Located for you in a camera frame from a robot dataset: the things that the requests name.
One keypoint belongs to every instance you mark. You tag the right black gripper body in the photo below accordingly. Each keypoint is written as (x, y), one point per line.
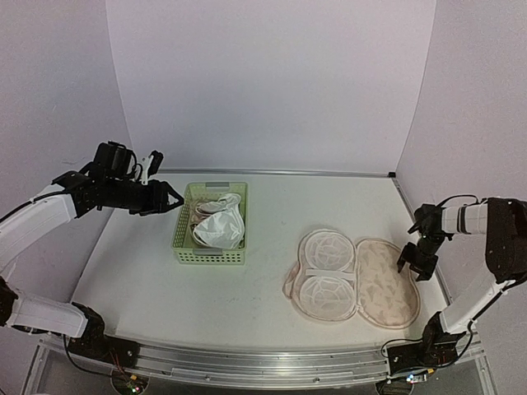
(425, 250)

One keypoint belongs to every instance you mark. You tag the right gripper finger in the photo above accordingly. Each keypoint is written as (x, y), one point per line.
(424, 272)
(404, 258)

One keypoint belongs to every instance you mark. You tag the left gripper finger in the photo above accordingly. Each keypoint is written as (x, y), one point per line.
(160, 209)
(172, 196)

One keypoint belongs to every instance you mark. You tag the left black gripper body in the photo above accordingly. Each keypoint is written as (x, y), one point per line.
(118, 197)

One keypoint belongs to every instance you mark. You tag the pink bra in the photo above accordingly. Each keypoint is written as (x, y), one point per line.
(201, 210)

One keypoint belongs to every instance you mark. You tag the green plastic basket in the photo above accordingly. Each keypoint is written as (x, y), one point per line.
(186, 249)

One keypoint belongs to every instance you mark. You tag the white bra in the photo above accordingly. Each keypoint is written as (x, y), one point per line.
(223, 230)

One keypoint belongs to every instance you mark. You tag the floral mesh laundry bag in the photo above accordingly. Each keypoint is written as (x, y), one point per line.
(333, 279)

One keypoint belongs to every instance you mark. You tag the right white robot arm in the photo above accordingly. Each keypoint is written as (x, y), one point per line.
(499, 223)

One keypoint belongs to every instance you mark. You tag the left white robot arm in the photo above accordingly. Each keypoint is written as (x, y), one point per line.
(68, 197)

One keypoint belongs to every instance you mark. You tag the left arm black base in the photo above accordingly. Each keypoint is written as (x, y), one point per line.
(95, 344)

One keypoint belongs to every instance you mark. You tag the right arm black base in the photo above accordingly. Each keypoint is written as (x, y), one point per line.
(436, 349)

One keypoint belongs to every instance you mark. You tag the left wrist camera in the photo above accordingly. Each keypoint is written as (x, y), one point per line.
(149, 166)

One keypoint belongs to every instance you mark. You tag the aluminium front rail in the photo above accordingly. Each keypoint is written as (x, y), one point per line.
(53, 366)

